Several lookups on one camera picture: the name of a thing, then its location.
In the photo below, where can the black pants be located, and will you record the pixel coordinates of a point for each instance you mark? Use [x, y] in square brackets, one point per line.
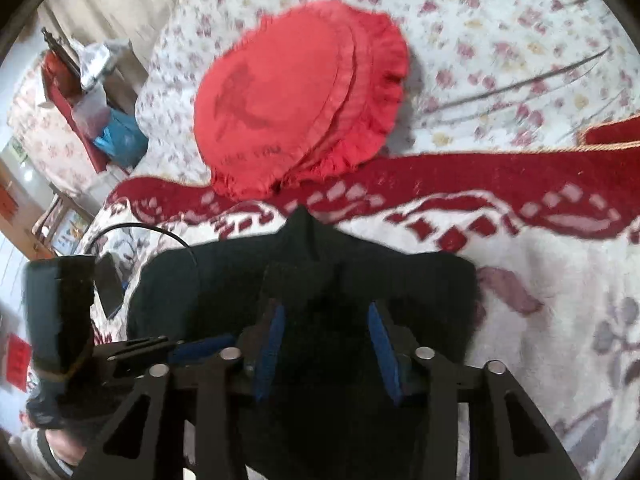
[325, 280]

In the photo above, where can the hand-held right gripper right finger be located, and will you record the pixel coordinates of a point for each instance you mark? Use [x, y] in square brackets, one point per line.
[387, 355]

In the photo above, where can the white plastic bag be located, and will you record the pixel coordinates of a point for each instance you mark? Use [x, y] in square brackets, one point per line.
[90, 107]

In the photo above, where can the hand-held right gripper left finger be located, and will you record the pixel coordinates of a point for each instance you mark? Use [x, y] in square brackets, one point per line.
[270, 350]

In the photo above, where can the red ruffled pillow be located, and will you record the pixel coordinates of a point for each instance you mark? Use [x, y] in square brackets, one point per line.
[290, 95]

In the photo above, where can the floral bed sheet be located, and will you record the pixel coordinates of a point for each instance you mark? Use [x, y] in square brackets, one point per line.
[475, 25]

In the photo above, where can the red and white plush blanket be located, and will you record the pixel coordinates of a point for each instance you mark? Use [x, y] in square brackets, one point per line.
[525, 360]

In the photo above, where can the person's left forearm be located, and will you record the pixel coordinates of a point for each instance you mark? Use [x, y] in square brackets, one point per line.
[35, 452]

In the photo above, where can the beige curtain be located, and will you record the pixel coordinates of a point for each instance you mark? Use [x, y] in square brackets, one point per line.
[115, 5]

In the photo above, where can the red wooden chair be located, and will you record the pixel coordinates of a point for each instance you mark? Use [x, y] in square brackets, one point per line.
[65, 100]

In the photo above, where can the blue plastic bag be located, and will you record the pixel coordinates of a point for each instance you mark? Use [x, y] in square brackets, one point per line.
[120, 137]

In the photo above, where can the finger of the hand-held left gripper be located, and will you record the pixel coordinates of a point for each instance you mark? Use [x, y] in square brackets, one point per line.
[200, 350]

